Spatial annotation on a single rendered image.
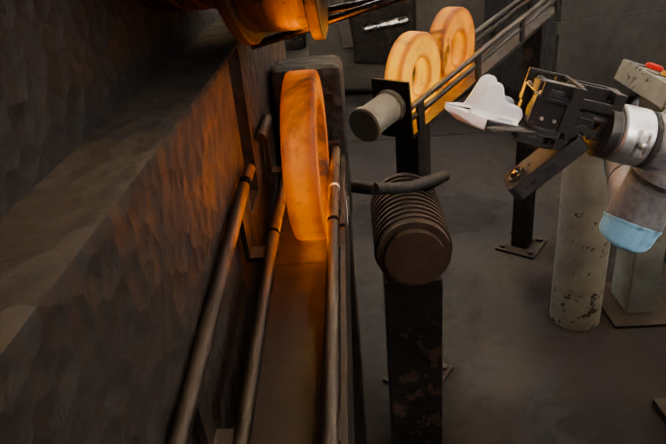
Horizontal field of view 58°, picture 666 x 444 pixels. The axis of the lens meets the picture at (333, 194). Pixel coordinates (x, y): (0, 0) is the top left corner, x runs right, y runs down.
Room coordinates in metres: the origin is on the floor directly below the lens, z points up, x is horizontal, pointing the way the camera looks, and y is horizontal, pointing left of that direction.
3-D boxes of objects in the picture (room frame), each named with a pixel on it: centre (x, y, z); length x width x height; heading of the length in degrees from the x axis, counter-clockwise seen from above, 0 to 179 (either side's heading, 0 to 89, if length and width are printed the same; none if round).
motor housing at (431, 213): (0.93, -0.13, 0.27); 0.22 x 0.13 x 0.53; 177
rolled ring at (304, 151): (0.61, 0.02, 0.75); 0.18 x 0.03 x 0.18; 176
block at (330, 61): (0.85, 0.02, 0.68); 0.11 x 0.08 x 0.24; 87
